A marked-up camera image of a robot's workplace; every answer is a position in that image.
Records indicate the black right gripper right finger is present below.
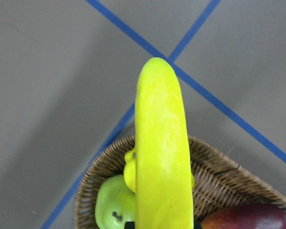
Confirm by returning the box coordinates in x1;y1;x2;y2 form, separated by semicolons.
194;222;202;229

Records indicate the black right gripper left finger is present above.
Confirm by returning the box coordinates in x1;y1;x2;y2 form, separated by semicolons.
124;221;135;229

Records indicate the yellow banana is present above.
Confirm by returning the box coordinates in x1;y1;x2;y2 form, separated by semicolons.
135;57;194;229

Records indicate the woven wicker fruit basket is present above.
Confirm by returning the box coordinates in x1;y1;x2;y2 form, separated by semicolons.
74;135;286;229

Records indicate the green pear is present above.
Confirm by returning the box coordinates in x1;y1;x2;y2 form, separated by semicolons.
94;175;135;229

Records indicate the yellow starfruit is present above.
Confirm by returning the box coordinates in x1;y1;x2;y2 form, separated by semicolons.
123;146;196;193

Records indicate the dark red fruit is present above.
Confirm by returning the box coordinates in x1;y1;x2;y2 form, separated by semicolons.
197;204;286;229

